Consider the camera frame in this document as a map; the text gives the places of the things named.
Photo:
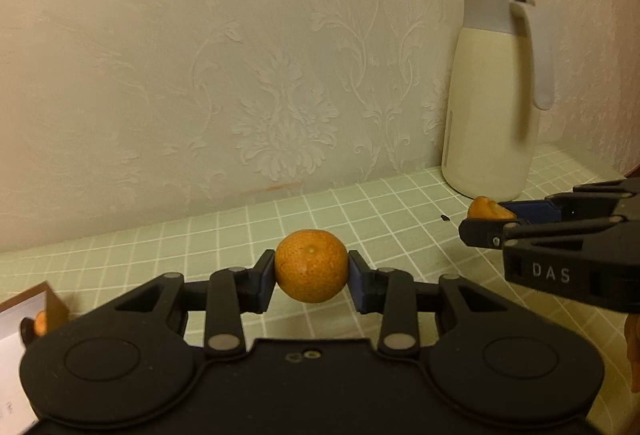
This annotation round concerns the orange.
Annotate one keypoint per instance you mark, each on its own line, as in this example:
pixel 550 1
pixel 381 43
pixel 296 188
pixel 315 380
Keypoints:
pixel 311 265

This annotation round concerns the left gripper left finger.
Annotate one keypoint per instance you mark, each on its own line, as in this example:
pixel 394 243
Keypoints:
pixel 223 298

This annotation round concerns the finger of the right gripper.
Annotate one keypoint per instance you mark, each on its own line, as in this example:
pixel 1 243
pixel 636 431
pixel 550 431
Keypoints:
pixel 490 233
pixel 586 201

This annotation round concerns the dark brown date fruit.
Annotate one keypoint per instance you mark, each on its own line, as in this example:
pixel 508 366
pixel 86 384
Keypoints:
pixel 27 331

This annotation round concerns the right hand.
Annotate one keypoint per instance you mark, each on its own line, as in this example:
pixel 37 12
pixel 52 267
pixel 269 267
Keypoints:
pixel 632 336

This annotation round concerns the white shallow cardboard tray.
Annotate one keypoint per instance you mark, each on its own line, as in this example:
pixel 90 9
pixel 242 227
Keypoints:
pixel 17 417

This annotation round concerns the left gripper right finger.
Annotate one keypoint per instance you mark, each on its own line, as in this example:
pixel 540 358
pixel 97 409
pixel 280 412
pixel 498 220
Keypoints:
pixel 400 299

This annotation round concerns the small orange tangerine piece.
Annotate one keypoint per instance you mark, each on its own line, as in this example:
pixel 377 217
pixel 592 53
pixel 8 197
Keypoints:
pixel 485 208

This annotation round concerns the white thermos jug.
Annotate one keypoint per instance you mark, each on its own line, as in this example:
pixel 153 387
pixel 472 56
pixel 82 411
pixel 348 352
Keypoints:
pixel 501 80

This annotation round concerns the small orange fruit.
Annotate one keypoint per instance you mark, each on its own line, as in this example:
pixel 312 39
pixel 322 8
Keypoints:
pixel 41 324

